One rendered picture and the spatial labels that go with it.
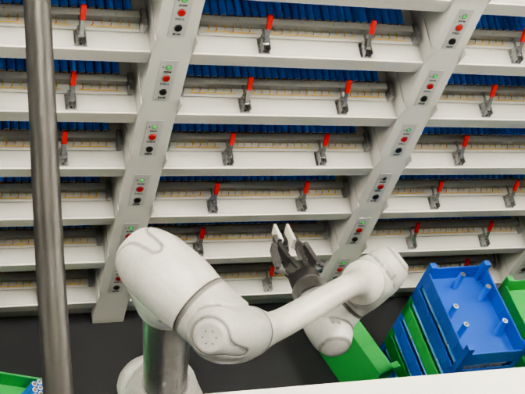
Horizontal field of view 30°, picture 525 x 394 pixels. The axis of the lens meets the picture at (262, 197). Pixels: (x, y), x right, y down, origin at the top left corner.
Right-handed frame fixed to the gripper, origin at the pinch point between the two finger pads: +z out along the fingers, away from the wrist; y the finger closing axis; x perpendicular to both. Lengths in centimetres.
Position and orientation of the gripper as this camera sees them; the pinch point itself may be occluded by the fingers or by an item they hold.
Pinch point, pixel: (283, 235)
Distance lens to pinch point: 256.3
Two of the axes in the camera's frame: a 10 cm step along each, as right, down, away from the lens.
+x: 1.9, -8.1, -5.6
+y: 9.4, -0.1, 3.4
